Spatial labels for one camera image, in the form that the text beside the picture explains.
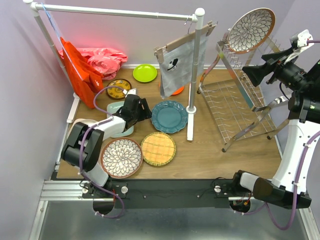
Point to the grey panda towel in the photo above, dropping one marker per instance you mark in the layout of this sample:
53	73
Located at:
176	69

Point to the large floral ceramic plate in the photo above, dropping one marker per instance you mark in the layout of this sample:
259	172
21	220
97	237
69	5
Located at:
251	30

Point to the orange plastic plate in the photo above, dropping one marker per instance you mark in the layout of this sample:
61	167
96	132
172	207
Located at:
177	92

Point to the dark yellow patterned plate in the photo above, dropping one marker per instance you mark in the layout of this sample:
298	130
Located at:
116	88

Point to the beige clip hanger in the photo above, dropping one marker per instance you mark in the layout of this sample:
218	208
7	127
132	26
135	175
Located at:
159	51

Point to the orange garment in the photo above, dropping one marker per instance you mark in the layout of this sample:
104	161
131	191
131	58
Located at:
91	84

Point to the white striped plate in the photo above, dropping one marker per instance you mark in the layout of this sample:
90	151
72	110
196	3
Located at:
81	120

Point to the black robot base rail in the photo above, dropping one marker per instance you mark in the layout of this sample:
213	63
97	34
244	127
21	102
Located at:
171	194

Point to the lime green plate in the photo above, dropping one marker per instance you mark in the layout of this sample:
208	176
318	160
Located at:
145	73

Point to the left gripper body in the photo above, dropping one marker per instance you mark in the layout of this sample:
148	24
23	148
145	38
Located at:
140	113

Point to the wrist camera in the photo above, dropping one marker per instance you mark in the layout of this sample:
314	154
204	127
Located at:
299	43
132	91

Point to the brown rim floral plate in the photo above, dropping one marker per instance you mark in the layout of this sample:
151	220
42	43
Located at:
121	158

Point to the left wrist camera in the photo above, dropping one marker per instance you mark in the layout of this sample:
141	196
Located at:
132	91

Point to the blue wire hanger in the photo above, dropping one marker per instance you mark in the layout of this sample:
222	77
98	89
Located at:
58	34

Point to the teal scalloped plate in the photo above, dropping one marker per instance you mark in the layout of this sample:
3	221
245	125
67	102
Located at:
169	117

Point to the white clothes rack frame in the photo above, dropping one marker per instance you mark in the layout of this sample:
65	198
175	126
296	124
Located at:
197	18

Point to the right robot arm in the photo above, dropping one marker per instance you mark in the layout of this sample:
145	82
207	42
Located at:
287	188

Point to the light blue divided tray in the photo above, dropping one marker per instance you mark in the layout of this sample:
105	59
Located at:
112	108

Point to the pink plastic bag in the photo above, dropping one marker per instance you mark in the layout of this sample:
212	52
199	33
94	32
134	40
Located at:
107	61

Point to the metal dish rack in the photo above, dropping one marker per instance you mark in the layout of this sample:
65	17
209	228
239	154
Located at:
238	108

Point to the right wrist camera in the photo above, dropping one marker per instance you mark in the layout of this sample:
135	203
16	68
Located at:
299	43

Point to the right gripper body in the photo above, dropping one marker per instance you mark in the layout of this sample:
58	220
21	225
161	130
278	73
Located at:
289	74

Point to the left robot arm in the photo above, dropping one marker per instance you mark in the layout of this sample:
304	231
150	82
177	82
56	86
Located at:
83	147

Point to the woven bamboo plate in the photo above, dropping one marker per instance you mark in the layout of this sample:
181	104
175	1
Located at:
158	149

